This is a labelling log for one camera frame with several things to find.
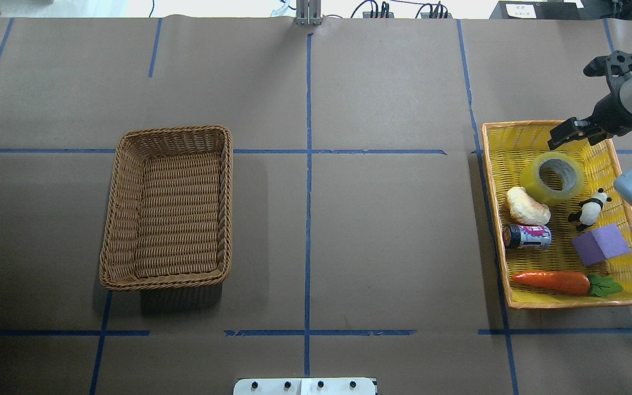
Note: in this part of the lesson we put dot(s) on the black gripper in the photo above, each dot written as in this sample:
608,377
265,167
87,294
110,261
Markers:
613,116

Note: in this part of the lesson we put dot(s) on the yellow tape roll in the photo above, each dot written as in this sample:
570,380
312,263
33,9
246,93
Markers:
553,178

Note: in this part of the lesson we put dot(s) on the yellow plastic basket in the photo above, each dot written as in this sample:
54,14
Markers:
507,148

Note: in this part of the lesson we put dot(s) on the brown wicker basket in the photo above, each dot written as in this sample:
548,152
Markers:
169,216

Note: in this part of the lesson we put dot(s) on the toy panda figure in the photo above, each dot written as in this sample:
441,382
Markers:
589,210

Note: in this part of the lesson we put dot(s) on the toy bread croissant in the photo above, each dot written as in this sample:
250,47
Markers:
524,209

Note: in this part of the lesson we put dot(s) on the small drink can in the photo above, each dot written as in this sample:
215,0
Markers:
520,236

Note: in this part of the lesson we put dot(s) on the purple foam cube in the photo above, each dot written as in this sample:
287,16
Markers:
600,244

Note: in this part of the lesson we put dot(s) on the black box with label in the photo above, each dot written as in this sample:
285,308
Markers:
518,10

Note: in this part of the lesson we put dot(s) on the toy orange carrot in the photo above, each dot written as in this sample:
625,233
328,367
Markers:
574,283

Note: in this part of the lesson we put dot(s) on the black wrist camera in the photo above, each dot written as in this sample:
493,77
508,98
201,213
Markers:
617,64

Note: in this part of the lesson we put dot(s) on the aluminium frame post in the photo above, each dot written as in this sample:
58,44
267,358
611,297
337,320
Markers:
308,12

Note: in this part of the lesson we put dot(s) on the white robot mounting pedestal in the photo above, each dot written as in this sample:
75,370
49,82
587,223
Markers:
307,385

